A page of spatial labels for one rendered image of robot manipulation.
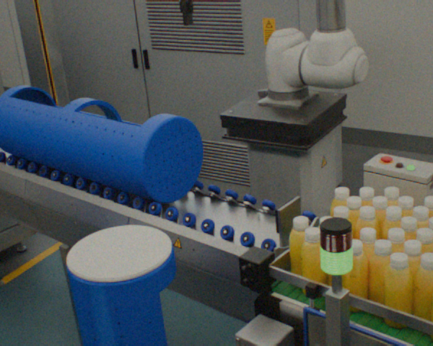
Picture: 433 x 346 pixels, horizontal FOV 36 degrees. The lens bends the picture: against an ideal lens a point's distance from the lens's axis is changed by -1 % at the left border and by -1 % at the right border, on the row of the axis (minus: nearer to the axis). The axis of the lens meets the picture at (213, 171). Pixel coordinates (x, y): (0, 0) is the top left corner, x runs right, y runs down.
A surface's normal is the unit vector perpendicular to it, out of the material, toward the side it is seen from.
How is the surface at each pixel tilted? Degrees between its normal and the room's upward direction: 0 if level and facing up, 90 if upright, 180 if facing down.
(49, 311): 0
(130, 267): 0
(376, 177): 90
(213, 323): 0
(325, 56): 86
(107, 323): 90
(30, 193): 71
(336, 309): 90
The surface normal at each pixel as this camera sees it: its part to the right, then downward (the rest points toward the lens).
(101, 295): -0.21, 0.41
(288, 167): -0.54, 0.38
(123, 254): -0.10, -0.91
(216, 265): -0.65, 0.04
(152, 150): 0.75, 0.20
